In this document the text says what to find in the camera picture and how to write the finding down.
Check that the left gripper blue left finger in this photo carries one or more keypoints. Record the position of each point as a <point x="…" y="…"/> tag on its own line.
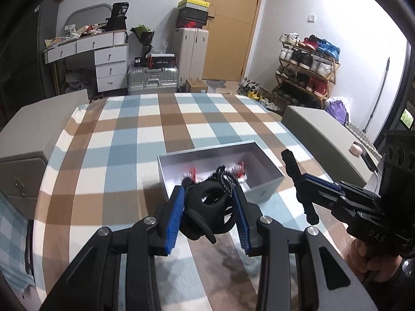
<point x="153" y="236"/>

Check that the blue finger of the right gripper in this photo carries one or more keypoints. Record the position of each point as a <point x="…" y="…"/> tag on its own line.
<point x="313" y="188"/>

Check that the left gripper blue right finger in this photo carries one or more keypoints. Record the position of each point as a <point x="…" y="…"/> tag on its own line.
<point x="262" y="236"/>

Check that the long black hair clip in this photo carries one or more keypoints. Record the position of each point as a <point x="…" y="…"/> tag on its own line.
<point x="294" y="173"/>

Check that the black round hair claw clip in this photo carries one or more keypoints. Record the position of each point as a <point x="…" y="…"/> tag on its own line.
<point x="208" y="210"/>

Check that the person's right hand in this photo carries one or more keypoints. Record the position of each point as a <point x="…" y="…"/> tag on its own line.
<point x="362" y="259"/>

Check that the right grey bedside cabinet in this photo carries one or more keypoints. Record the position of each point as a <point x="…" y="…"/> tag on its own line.
<point x="329" y="143"/>

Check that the grey bedside cabinet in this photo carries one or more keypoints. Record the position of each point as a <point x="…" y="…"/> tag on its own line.
<point x="27" y="142"/>
<point x="329" y="143"/>

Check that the grey open cardboard box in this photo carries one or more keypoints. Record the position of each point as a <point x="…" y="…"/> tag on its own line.
<point x="214" y="163"/>

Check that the red white small packet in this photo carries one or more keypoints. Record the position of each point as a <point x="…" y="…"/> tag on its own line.
<point x="238" y="171"/>

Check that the plaid blue brown bedspread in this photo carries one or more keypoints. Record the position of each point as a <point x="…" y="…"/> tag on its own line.
<point x="109" y="167"/>

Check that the wooden shoe rack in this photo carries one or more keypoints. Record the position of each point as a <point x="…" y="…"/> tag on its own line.
<point x="307" y="70"/>

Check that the silver lying suitcase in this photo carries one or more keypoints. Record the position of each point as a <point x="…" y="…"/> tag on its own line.
<point x="143" y="80"/>

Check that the left grey bedside cabinet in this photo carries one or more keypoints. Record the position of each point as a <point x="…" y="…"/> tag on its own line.
<point x="27" y="142"/>

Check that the white desk with drawers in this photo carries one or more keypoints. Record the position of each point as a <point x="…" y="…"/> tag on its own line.
<point x="106" y="54"/>

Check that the white upright suitcase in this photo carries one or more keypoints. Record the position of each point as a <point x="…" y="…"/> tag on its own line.
<point x="189" y="46"/>

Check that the black wrapped flower bouquet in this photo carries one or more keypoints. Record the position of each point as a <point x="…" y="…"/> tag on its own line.
<point x="145" y="36"/>

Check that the wooden door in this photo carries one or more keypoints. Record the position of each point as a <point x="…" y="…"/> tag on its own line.
<point x="231" y="25"/>

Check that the black gift bag on desk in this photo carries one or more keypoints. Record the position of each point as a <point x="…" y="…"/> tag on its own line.
<point x="117" y="19"/>

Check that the yellow black stacked shoe boxes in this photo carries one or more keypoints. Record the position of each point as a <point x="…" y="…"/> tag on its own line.
<point x="192" y="13"/>

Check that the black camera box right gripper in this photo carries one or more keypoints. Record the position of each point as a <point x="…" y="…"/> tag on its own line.
<point x="397" y="185"/>

